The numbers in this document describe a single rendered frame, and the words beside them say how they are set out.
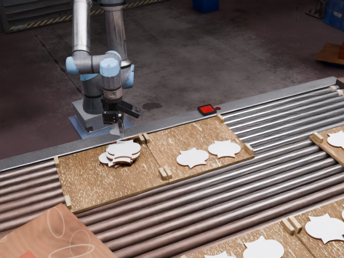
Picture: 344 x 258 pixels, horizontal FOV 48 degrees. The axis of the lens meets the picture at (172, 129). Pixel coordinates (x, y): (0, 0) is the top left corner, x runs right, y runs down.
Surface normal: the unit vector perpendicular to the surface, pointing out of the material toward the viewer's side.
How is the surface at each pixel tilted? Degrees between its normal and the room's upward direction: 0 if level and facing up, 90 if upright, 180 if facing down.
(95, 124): 90
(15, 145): 0
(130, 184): 0
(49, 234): 0
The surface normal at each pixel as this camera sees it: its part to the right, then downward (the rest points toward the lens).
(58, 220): -0.03, -0.82
